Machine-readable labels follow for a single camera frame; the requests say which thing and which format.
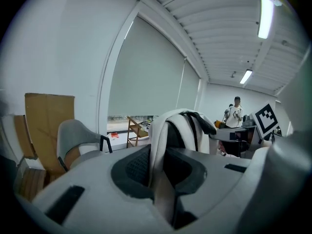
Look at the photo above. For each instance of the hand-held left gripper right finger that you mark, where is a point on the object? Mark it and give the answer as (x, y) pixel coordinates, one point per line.
(224, 181)

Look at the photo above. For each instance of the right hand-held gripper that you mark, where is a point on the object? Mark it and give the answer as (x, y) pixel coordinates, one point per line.
(265, 118)

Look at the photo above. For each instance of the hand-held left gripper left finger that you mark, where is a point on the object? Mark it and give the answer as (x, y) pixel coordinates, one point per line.
(92, 179)

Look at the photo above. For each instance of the long ceiling light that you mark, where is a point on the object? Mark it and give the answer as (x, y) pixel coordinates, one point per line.
(265, 16)
(246, 76)

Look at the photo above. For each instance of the red item on floor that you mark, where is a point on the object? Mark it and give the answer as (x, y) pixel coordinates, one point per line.
(114, 135)

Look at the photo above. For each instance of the wooden slatted crate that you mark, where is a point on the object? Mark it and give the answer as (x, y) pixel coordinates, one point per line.
(31, 181)

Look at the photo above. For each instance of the wooden shelf rack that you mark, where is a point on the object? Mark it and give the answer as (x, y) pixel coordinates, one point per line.
(136, 133)

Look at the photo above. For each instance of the large brown cardboard sheet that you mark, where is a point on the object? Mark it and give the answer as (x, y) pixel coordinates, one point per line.
(48, 121)

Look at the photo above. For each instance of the small brown cardboard board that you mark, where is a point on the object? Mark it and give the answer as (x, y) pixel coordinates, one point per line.
(23, 135)

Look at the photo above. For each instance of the narrow grey roller blind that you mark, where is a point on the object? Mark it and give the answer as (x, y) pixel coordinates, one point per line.
(189, 89)

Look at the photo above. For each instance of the wide grey roller blind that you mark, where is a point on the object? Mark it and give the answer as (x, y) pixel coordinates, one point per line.
(146, 77)

